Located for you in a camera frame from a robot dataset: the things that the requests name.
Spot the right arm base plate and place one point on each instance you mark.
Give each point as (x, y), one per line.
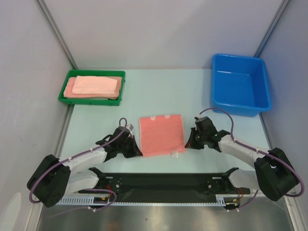
(218, 185)

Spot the right aluminium corner post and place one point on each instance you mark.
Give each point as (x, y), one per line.
(273, 25)

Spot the pink white striped towel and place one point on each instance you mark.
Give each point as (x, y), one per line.
(161, 135)

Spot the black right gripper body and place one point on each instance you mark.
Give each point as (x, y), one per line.
(195, 140)

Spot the blue plastic bin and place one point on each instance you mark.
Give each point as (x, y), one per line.
(240, 85)

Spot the left aluminium corner post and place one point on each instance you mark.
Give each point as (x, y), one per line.
(56, 31)

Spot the aluminium front rail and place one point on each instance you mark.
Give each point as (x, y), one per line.
(196, 182)

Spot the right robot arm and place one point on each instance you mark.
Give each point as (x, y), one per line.
(271, 173)

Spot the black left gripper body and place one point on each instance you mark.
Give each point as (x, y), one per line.
(125, 147)

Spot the aluminium corner post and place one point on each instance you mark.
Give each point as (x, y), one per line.
(273, 25)
(56, 31)

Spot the grey cable duct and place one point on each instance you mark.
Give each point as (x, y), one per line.
(152, 199)

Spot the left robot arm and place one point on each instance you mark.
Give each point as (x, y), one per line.
(72, 168)

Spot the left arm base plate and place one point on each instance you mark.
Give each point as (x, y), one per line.
(107, 183)

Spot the light pink towel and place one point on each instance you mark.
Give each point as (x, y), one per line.
(94, 85)

